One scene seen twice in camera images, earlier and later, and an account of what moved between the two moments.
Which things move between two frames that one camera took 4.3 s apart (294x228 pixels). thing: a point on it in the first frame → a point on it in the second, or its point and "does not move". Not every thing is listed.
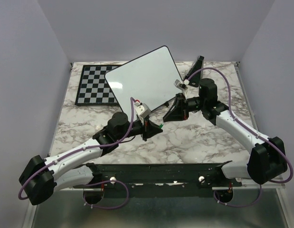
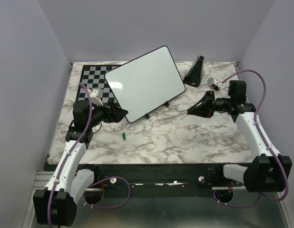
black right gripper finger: (179, 96) → (209, 95)
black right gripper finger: (179, 110) → (205, 109)
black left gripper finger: (149, 132) → (119, 115)
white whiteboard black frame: (149, 79) does not move
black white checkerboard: (93, 89) does not move
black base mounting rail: (160, 180) does not move
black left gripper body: (145, 123) → (109, 115)
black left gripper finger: (153, 125) → (117, 111)
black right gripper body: (187, 103) → (214, 106)
